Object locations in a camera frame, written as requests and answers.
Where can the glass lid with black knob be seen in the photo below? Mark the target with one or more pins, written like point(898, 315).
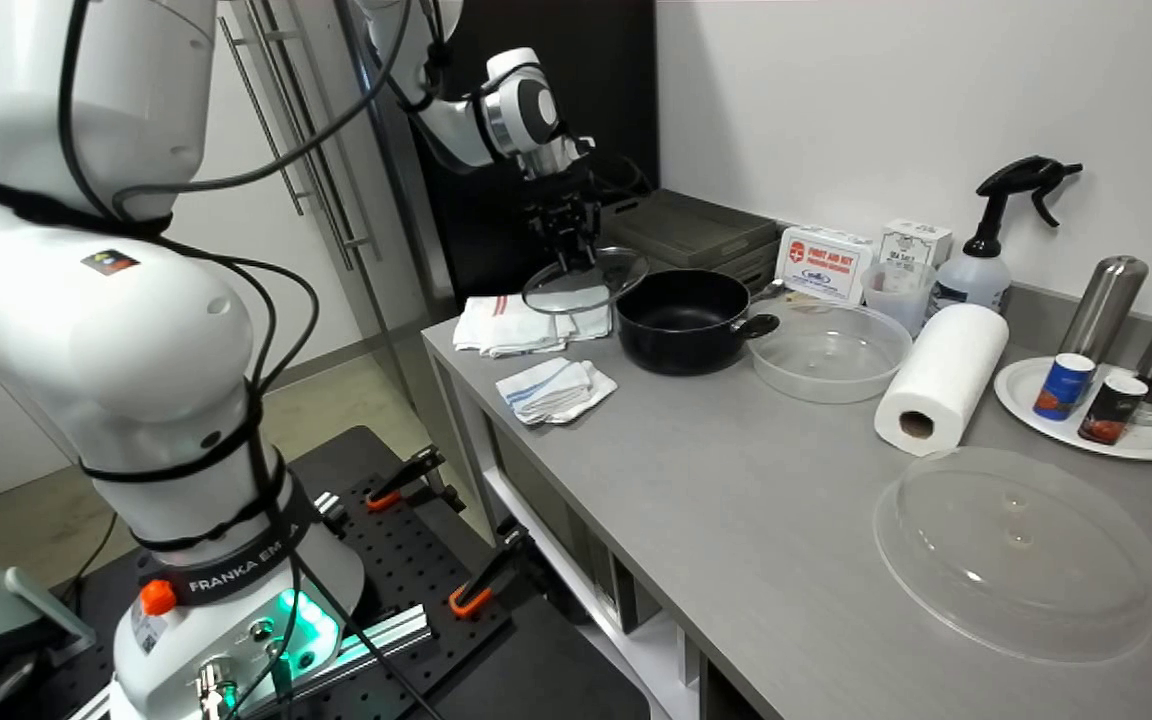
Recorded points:
point(577, 288)

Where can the small white box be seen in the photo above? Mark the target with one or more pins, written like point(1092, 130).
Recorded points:
point(915, 260)

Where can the spray bottle with black trigger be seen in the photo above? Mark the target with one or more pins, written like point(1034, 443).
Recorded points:
point(978, 272)

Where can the white paper towel roll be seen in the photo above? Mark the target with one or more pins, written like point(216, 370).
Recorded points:
point(943, 380)

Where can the small dark spice container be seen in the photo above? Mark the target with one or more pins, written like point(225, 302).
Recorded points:
point(1108, 408)

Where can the red and white card box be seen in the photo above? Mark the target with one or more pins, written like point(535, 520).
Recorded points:
point(822, 266)

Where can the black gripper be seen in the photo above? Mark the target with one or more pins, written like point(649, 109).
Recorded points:
point(581, 195)

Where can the white towel with red stripe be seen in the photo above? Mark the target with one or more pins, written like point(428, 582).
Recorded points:
point(498, 324)

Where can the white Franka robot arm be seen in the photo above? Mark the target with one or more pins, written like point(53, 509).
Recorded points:
point(109, 345)

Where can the white towel with blue stripes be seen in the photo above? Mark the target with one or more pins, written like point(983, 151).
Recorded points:
point(551, 389)

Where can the black cooking pot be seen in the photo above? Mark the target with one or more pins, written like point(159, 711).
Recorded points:
point(682, 324)

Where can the dark grey flat tray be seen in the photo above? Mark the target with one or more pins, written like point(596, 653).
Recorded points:
point(699, 232)

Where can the clear plastic dome cover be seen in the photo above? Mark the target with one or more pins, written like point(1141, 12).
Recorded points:
point(1016, 553)

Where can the black robot table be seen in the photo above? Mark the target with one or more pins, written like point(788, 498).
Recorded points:
point(509, 664)

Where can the aluminium mounting rail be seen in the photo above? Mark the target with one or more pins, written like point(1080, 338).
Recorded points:
point(379, 642)

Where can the small blue label container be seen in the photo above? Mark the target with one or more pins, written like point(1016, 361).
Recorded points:
point(1060, 386)

